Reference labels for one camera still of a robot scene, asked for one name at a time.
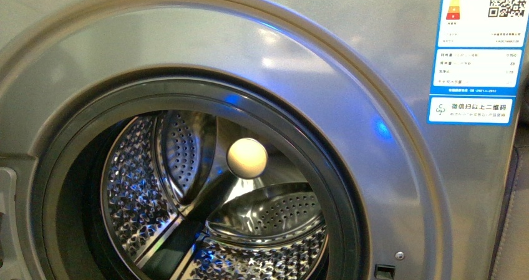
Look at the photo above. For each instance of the silver front-load washing machine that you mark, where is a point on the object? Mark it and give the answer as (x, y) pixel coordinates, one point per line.
(341, 86)

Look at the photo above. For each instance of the stainless steel washer drum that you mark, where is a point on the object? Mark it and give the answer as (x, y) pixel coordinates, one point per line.
(189, 195)

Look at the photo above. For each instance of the blue white energy label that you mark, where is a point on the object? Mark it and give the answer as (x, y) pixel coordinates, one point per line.
(478, 61)

